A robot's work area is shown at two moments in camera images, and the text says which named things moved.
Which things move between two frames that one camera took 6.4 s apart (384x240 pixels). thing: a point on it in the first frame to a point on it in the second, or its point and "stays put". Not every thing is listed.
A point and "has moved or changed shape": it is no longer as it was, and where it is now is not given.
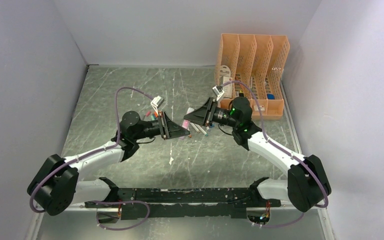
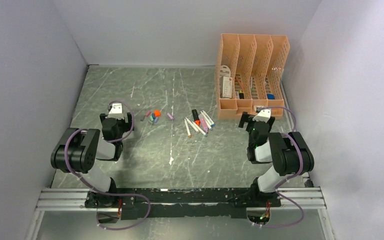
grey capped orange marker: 195,127 has moved or changed shape
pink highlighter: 186,123 has moved or changed shape
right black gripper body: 215,116 to 247,118
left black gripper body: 158,128 to 121,122
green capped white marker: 202,130 stays put
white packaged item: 225,77 stays put
